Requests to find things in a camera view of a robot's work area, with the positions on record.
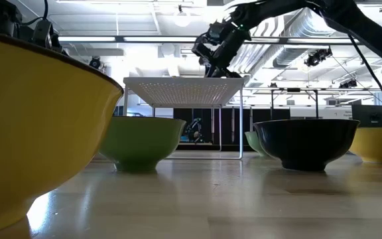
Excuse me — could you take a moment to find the white perforated metal shelf riser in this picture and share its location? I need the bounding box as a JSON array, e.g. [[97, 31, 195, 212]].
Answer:
[[121, 76, 245, 161]]

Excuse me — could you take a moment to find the black partition panel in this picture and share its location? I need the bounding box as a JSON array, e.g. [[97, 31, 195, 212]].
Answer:
[[173, 108, 291, 146]]

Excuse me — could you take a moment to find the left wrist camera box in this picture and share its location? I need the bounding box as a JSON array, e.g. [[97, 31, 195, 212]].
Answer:
[[31, 19, 54, 49]]

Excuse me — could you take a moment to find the black bowl with orange flowers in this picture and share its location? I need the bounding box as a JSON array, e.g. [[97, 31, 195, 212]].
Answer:
[[253, 118, 361, 173]]

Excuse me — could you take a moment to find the dark computer monitor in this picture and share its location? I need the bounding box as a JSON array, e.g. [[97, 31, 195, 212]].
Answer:
[[351, 104, 382, 128]]

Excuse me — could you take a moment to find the silver ventilation duct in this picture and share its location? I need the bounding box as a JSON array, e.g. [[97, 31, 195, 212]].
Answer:
[[233, 8, 340, 76]]

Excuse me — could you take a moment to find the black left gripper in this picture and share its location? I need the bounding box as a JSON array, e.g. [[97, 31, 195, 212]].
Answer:
[[50, 32, 70, 56]]

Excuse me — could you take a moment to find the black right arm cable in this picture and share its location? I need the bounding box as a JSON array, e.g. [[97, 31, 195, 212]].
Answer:
[[345, 31, 382, 120]]

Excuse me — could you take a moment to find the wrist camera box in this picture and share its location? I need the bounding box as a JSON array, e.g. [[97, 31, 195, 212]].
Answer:
[[31, 19, 54, 49], [206, 20, 232, 46]]

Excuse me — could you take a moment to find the black metal frame stand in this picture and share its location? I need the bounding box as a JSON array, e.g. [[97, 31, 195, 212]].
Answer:
[[270, 88, 320, 120]]

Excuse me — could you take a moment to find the black ceiling spotlight cluster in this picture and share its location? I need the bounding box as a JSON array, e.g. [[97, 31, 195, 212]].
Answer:
[[339, 78, 358, 89], [304, 48, 333, 67]]

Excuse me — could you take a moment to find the round white pendant lamp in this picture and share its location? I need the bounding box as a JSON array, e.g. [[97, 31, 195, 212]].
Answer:
[[173, 5, 192, 28]]

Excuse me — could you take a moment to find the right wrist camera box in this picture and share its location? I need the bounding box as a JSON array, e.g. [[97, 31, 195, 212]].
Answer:
[[206, 20, 232, 46]]

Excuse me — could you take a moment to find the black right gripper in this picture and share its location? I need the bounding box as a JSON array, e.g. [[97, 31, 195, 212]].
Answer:
[[192, 27, 252, 79]]

